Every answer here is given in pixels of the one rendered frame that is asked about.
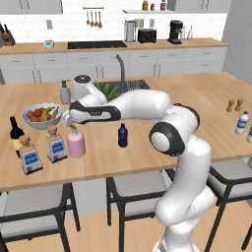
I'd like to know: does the black toaster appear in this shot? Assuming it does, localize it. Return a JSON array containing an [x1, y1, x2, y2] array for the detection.
[[137, 28, 158, 44]]

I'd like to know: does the glass bottle with blue label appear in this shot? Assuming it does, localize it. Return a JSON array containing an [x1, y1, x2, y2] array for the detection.
[[45, 125, 69, 164], [18, 135, 44, 175]]

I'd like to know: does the white wall shelf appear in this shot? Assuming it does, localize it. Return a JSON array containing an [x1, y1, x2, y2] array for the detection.
[[122, 9, 175, 15]]

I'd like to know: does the dark sink basin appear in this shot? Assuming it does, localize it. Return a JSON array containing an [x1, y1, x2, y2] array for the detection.
[[93, 79, 153, 99]]

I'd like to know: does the grey upper cupboard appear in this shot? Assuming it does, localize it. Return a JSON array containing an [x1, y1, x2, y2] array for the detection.
[[0, 0, 64, 16], [166, 0, 232, 15]]

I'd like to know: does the black hob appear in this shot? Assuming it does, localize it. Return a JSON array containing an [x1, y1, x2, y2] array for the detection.
[[67, 39, 128, 50]]

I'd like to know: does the grey lower cupboard run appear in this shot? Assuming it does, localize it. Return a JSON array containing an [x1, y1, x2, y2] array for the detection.
[[0, 45, 229, 86]]

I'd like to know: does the black coffee machine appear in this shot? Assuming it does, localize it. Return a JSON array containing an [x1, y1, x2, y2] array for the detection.
[[166, 20, 185, 45]]

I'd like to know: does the black stool with grey seat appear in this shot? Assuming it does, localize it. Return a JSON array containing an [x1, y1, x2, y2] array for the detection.
[[204, 158, 252, 252], [105, 168, 178, 252], [0, 182, 82, 252]]

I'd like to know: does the dark wine bottle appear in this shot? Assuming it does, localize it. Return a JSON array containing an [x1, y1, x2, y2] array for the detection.
[[9, 115, 26, 158]]

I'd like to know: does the red apple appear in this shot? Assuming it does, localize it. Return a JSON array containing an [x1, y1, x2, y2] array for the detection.
[[33, 107, 45, 118]]

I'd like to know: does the grey tap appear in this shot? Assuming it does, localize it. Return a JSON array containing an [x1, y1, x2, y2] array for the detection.
[[115, 54, 127, 95]]

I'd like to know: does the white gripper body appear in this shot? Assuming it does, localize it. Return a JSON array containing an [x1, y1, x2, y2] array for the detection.
[[61, 110, 79, 130]]

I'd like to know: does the white bottle with blue label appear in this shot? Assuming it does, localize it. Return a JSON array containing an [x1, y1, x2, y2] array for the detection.
[[245, 124, 252, 145], [234, 110, 250, 136]]

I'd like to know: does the grey soap dispenser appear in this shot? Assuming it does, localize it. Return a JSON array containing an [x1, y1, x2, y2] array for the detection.
[[59, 79, 73, 105]]

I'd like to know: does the dark knife block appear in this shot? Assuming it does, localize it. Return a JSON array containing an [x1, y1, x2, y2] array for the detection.
[[0, 23, 17, 47]]

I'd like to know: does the yellow banana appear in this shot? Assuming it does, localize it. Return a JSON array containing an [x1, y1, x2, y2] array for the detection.
[[40, 105, 60, 121]]

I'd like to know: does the dark blue bottle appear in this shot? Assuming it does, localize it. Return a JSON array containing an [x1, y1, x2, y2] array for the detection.
[[117, 123, 129, 149]]

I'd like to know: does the pale blue fruit bowl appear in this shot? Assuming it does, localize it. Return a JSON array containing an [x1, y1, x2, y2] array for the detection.
[[21, 103, 65, 131]]

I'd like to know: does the green plant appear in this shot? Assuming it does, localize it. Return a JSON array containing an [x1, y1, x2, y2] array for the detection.
[[94, 81, 121, 101]]

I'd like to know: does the pink bottle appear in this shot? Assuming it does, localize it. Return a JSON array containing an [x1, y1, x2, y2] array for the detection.
[[66, 125, 87, 159]]

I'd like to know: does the brown shaker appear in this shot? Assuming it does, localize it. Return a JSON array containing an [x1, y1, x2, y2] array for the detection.
[[225, 98, 236, 113], [234, 97, 244, 112]]

